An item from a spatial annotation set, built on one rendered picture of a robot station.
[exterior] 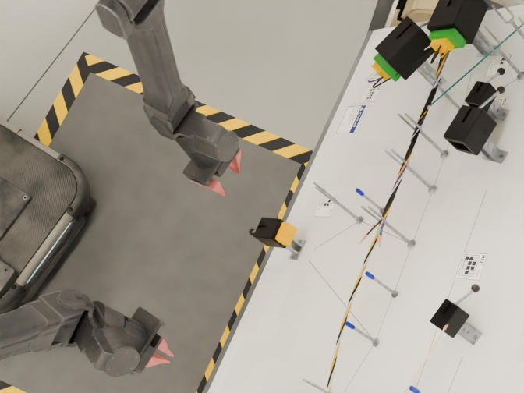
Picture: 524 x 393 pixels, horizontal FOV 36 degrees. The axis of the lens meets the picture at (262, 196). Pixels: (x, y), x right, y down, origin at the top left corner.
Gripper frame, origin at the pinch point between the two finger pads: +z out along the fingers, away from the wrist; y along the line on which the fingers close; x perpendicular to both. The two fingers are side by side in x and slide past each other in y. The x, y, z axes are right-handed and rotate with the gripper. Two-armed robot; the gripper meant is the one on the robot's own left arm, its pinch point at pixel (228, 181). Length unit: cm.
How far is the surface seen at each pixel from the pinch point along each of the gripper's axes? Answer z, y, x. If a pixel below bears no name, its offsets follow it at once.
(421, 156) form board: 9.5, 22.9, -29.0
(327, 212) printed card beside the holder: 17.2, 7.6, -12.7
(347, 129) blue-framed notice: 17.6, 27.8, -5.3
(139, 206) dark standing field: 72, 5, 85
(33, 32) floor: 39, 38, 144
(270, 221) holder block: 9.6, -1.4, -7.1
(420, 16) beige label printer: 27, 68, 1
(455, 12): -8, 44, -29
